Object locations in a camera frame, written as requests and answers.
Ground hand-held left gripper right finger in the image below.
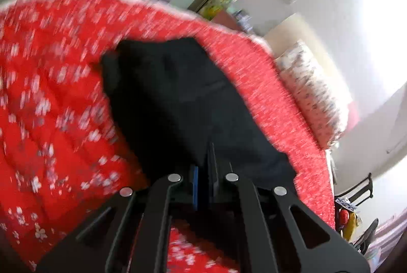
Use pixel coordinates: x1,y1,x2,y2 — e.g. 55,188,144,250
207,142,371,273

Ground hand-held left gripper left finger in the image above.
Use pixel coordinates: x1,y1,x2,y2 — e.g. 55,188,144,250
36,166,200,273

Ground black pants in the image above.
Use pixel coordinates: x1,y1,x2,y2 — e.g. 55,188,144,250
95,37,298,197

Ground white floral pillow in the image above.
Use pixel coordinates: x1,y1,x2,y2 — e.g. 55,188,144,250
274,39,345,149

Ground blue white patterned cloth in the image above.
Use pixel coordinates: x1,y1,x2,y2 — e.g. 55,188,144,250
336,197,354,210

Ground yellow bag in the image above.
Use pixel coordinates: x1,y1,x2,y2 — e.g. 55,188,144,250
345,211,359,242

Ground black chair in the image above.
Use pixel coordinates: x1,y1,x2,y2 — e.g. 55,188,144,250
335,173,374,207

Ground wooden nightstand with items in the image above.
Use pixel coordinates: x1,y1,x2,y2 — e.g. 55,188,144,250
211,10,242,30

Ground grey stroller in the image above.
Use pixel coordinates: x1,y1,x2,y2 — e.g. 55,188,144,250
353,218,380,254

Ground cream and pink headboard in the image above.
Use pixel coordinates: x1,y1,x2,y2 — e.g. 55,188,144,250
264,13,361,134

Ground red floral blanket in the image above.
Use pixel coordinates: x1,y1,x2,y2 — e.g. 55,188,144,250
0,0,337,273

